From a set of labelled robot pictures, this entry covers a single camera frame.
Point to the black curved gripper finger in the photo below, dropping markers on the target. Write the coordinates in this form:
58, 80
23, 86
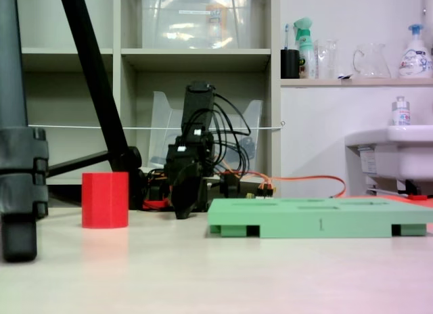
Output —
186, 192

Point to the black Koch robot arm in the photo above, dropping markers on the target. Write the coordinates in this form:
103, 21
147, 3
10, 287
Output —
198, 107

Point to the clear plastic file holder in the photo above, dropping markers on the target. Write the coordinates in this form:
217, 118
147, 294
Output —
162, 124

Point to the blue white toothbrush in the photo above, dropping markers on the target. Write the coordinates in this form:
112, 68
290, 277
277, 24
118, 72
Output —
287, 36

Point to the green shape-sorting board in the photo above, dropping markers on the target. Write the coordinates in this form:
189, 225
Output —
304, 219

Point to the circuit board with connectors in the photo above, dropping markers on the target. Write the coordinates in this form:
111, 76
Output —
265, 190

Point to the black cup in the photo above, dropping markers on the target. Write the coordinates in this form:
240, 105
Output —
290, 65

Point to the thin black tripod brace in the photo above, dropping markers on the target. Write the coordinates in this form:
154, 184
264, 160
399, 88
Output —
78, 163

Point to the red octagonal pillar block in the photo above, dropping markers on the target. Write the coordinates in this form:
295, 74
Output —
105, 199

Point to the beige shelf unit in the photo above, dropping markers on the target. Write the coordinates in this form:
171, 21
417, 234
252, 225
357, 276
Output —
196, 58

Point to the black gadget in holder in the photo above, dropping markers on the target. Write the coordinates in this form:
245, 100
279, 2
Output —
248, 146

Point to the red base clamp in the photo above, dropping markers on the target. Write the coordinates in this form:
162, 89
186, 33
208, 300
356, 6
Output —
155, 204

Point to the small white blue packet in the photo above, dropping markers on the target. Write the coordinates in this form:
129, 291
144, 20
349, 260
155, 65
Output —
345, 77

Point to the small red clip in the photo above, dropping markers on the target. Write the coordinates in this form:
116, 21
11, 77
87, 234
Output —
417, 197

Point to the green spray bottle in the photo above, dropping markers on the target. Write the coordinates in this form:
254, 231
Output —
305, 46

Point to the clear glass pitcher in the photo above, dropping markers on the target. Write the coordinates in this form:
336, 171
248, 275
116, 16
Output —
372, 63

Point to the clear plastic storage box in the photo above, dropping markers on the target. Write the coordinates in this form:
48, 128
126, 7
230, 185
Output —
189, 23

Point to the black tripod leg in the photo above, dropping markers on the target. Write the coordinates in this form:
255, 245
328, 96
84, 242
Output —
94, 73

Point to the small clear sanitizer bottle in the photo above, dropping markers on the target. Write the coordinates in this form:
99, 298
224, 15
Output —
401, 116

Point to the white sink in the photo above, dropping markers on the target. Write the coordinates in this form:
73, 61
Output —
406, 151

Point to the wooden wall ledge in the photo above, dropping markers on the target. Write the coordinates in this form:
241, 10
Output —
355, 83

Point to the white foam soap bottle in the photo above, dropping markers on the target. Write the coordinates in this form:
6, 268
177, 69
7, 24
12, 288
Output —
415, 60

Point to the black motor unit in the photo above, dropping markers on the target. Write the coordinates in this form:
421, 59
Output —
230, 185

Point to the clear glass beaker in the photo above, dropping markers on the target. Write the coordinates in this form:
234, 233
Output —
326, 60

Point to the grey tripod leg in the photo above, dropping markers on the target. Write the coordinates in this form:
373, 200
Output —
13, 158

